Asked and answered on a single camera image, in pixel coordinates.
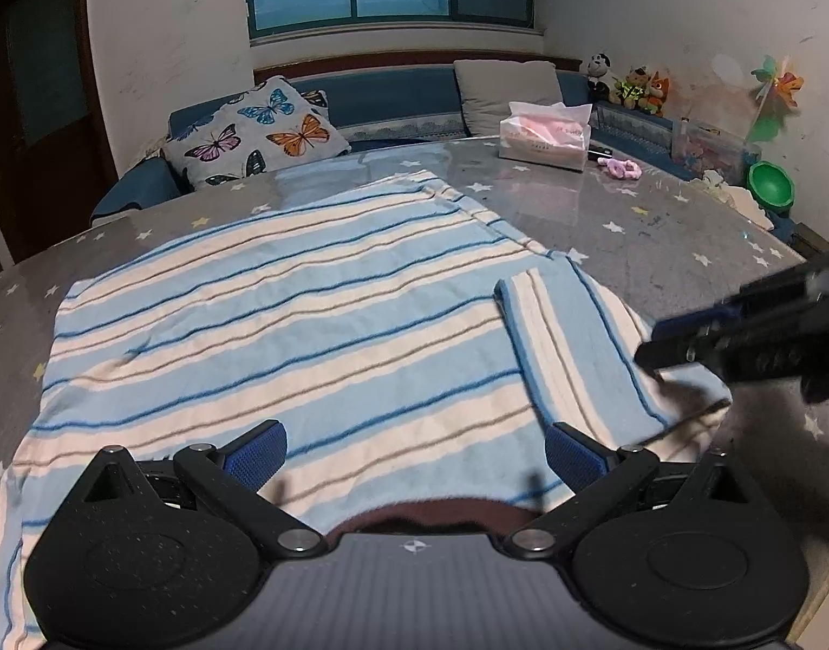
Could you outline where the blue white striped sweater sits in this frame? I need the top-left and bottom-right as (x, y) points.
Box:
(0, 170), (730, 648)

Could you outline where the crumpled yellow cloth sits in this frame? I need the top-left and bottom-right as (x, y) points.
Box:
(701, 170), (774, 230)

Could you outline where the green plastic bowl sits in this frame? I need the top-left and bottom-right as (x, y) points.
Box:
(748, 160), (794, 213)

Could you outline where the pink hair scrunchie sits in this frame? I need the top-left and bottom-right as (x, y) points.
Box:
(598, 157), (643, 180)

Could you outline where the clear plastic storage box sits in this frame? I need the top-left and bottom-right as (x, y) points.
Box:
(671, 118), (762, 185)

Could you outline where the black remote control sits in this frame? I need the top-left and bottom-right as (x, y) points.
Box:
(588, 144), (614, 160)

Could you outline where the pink tissue pack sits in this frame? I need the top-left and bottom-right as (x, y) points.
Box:
(499, 101), (592, 172)

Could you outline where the colourful pinwheel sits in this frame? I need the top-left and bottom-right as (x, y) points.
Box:
(746, 54), (805, 142)

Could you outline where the orange fox plush toy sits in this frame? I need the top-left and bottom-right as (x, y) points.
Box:
(637, 72), (670, 118)

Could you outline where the yellow green plush toy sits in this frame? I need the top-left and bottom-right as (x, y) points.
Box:
(610, 66), (651, 110)

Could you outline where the panda plush toy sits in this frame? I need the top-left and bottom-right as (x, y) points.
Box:
(582, 53), (623, 104)

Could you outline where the beige cushion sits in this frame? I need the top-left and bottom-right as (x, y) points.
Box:
(454, 59), (563, 137)

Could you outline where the blue sofa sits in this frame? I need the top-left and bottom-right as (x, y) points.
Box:
(89, 63), (802, 245)

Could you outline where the butterfly print pillow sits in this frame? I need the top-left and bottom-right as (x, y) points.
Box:
(162, 76), (350, 190)

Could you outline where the dark wooden door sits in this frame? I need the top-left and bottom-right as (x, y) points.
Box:
(0, 0), (118, 263)

